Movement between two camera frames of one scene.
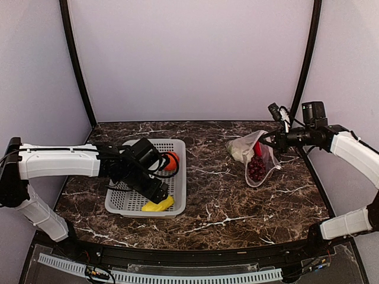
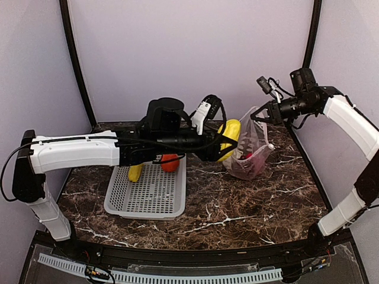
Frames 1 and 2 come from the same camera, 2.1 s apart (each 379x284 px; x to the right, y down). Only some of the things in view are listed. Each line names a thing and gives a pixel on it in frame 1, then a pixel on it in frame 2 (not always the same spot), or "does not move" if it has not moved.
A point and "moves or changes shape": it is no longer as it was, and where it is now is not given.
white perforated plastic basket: [124, 203] does not move
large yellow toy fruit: [162, 206] to [232, 130]
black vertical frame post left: [76, 61] does not move
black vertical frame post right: [308, 60] does not move
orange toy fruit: [172, 164] does not move
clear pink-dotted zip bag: [259, 157] moves or changes shape
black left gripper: [156, 191] to [214, 154]
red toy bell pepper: [258, 149] to [245, 157]
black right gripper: [281, 142] to [275, 113]
